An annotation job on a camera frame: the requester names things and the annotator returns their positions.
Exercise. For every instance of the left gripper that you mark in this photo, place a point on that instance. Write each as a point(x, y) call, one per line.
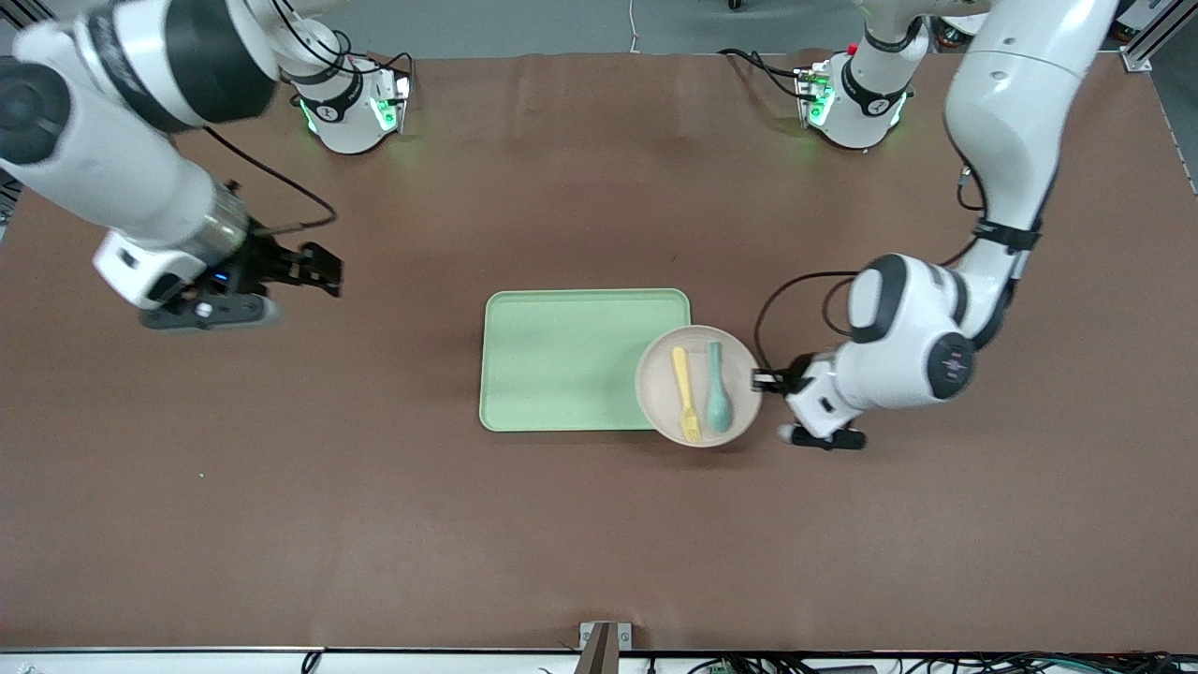
point(795, 375)

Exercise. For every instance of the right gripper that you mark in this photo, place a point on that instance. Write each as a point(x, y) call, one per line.
point(261, 263)

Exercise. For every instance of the yellow plastic fork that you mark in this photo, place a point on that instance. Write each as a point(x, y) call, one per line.
point(681, 370)

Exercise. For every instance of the round beige plate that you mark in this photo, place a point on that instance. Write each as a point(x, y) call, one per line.
point(655, 384)

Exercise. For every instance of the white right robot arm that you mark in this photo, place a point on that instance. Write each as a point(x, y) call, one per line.
point(112, 178)

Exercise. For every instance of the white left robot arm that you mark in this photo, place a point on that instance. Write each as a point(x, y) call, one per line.
point(1011, 94)

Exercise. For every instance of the teal plastic spoon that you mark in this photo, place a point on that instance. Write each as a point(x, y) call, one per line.
point(719, 412)

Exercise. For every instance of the light green rectangular tray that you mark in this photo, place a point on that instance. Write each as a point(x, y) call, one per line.
point(562, 360)

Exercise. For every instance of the brown table cover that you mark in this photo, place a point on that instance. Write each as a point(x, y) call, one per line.
point(281, 515)

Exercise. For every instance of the grey metal table bracket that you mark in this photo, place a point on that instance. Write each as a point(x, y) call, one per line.
point(599, 651)

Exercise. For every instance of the aluminium frame post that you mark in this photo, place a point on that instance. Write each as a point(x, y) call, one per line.
point(1137, 56)
point(14, 7)

